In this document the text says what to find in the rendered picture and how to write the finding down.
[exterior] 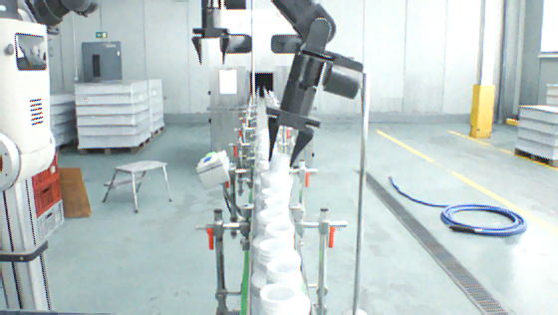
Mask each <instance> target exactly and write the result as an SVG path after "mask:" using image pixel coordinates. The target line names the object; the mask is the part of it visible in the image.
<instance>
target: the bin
mask: <svg viewBox="0 0 558 315"><path fill-rule="evenodd" d="M0 315H116V314H115V312H95V311H84V312H77V311H60V310H49V311H45V310H29V309H1V308H0Z"/></svg>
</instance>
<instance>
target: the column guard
mask: <svg viewBox="0 0 558 315"><path fill-rule="evenodd" d="M494 88H495V85H473V88H472V107H471V117H470V125H471V129H470V132H469V137H472V138H475V139H490V133H491V123H492V114H493V97H494Z"/></svg>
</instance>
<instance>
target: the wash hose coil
mask: <svg viewBox="0 0 558 315"><path fill-rule="evenodd" d="M388 178H389V179H391V180H392V182H393V186H394V187H395V188H396V189H397V190H398V193H400V194H404V195H406V196H407V197H408V198H409V199H411V200H414V201H417V202H420V203H422V204H425V205H429V206H443V207H445V208H444V209H443V210H442V212H441V213H440V218H441V220H442V221H444V222H446V223H447V224H448V226H447V228H449V229H453V230H454V231H467V232H470V233H475V234H479V235H483V234H485V235H494V236H510V235H513V234H516V233H519V232H522V231H524V230H526V228H527V222H526V221H525V219H524V218H523V217H522V216H521V215H520V214H518V213H516V212H513V211H510V210H508V209H505V208H503V207H500V206H496V205H495V206H492V205H487V204H479V203H458V204H443V205H441V204H432V203H428V202H424V201H422V200H419V199H416V198H413V197H411V196H409V195H408V194H407V193H403V192H401V191H400V188H399V187H397V186H396V184H395V180H394V179H393V176H392V175H389V176H388ZM481 209H485V210H490V211H493V212H497V213H500V214H503V215H507V216H509V217H510V218H512V219H514V224H511V225H508V226H504V227H484V226H477V225H474V226H472V225H468V224H464V223H462V222H459V221H456V219H454V218H452V217H451V215H452V214H453V213H455V212H457V211H461V210H481ZM447 215H448V216H447ZM519 223H520V224H519ZM518 225H519V227H518ZM516 227H517V228H516Z"/></svg>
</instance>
